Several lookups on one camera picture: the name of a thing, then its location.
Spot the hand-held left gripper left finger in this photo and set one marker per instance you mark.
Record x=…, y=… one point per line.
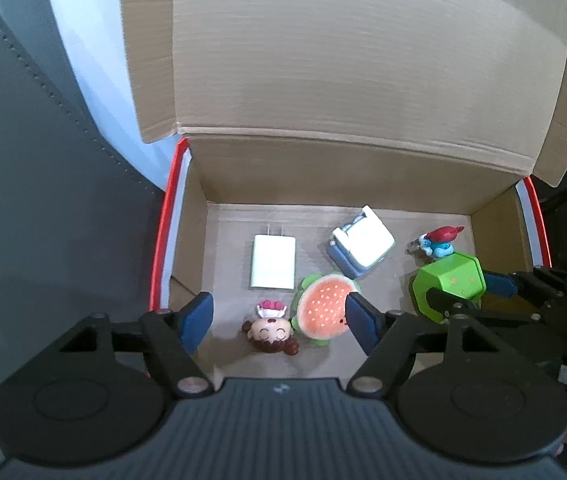
x=196, y=321

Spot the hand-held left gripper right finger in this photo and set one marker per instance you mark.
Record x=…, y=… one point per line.
x=364, y=322

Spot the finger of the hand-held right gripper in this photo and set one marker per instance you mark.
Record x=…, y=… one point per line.
x=501, y=286
x=443, y=302

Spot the green box toy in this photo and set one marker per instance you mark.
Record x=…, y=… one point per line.
x=456, y=277

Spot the watermelon slice toy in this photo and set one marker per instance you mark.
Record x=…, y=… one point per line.
x=321, y=310

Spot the red-haired blue figurine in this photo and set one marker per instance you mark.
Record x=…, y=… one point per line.
x=438, y=242

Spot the brown-haired girl figurine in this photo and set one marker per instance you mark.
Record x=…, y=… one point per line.
x=269, y=332

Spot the blue and white box toy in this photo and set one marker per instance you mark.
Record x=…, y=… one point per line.
x=363, y=242

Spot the white wall charger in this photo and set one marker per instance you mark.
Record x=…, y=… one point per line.
x=273, y=262

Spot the red cardboard shoe box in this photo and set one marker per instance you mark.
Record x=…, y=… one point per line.
x=363, y=60

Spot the grey leather mat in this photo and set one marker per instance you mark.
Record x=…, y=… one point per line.
x=38, y=185

